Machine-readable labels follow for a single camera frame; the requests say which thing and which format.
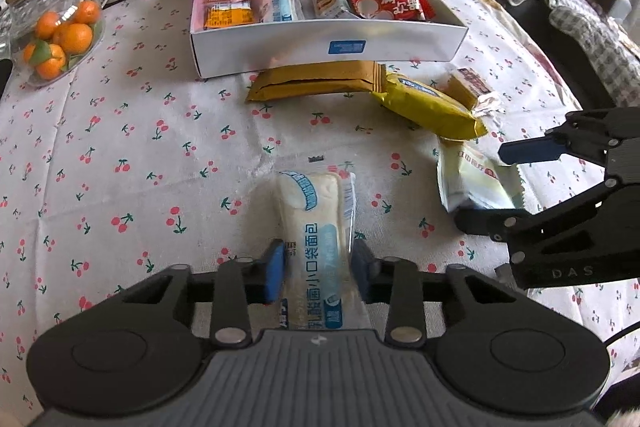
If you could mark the glass jar with tangerines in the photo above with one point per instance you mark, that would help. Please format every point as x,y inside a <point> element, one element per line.
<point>49,38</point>

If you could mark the gold brown wafer bar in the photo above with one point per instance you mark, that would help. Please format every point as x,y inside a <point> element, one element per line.
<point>316,79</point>

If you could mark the yellow cracker packet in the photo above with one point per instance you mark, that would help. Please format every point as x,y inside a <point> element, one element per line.
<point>430,109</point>

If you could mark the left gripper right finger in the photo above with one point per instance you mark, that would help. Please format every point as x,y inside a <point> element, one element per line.
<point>398,284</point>

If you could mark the pale green white snack packet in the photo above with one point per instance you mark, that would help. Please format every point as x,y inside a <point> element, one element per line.
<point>467,178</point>

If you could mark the orange snack packet in box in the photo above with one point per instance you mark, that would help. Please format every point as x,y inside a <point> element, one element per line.
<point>225,13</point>

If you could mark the white blue milk bread packet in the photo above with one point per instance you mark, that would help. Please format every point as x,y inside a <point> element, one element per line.
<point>317,211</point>

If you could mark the small brown biscuit packet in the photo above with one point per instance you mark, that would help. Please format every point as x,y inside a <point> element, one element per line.
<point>468,88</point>

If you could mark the red candy packet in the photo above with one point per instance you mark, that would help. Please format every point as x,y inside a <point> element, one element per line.
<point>414,10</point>

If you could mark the cherry print tablecloth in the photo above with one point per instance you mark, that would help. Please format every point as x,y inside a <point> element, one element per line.
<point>132,163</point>

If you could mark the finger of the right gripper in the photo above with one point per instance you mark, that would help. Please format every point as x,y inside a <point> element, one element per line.
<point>529,151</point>
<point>494,223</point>

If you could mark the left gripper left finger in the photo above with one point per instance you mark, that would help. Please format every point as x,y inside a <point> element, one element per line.
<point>242,282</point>

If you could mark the white pink cardboard box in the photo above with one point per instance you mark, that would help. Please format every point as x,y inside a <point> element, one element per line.
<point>232,50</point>

